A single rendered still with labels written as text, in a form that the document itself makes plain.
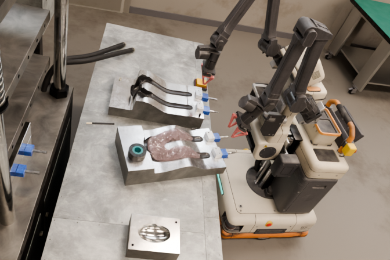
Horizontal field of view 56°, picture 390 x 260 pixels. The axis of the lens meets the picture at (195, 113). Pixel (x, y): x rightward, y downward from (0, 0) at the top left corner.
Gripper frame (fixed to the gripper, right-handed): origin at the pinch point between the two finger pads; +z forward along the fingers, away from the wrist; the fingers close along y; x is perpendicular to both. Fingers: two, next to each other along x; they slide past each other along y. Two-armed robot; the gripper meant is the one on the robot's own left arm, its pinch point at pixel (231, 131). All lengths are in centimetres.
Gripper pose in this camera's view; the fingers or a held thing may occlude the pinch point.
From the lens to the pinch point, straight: 179.1
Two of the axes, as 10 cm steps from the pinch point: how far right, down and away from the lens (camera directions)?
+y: 1.6, 7.1, -6.9
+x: 7.4, 3.7, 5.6
